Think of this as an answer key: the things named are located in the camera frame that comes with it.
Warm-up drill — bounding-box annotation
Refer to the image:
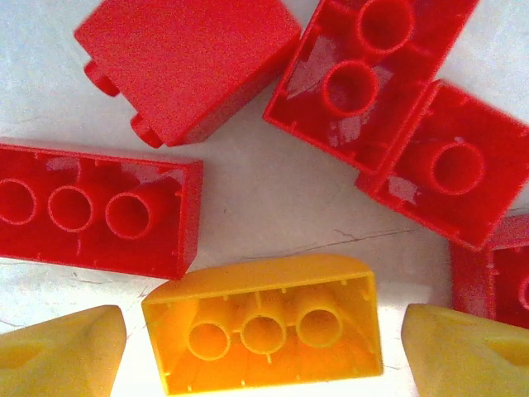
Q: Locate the small red lego brick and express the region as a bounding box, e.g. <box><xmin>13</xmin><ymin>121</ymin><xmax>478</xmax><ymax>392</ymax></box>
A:
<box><xmin>74</xmin><ymin>0</ymin><xmax>302</xmax><ymax>149</ymax></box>
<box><xmin>355</xmin><ymin>80</ymin><xmax>529</xmax><ymax>249</ymax></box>

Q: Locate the long red lego brick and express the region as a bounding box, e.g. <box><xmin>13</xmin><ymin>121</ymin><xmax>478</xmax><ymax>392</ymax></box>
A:
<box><xmin>263</xmin><ymin>0</ymin><xmax>483</xmax><ymax>175</ymax></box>
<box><xmin>450</xmin><ymin>214</ymin><xmax>529</xmax><ymax>330</ymax></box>
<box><xmin>0</xmin><ymin>137</ymin><xmax>204</xmax><ymax>281</ymax></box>

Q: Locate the long yellow lego brick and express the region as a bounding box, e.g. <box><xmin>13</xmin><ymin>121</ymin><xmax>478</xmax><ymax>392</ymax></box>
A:
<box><xmin>141</xmin><ymin>254</ymin><xmax>384</xmax><ymax>396</ymax></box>

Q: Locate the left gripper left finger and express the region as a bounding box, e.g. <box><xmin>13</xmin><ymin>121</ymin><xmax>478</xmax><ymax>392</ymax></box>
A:
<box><xmin>0</xmin><ymin>304</ymin><xmax>127</xmax><ymax>397</ymax></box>

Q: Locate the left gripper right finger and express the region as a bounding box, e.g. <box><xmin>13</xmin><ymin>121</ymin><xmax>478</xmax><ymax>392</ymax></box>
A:
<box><xmin>403</xmin><ymin>304</ymin><xmax>529</xmax><ymax>397</ymax></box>

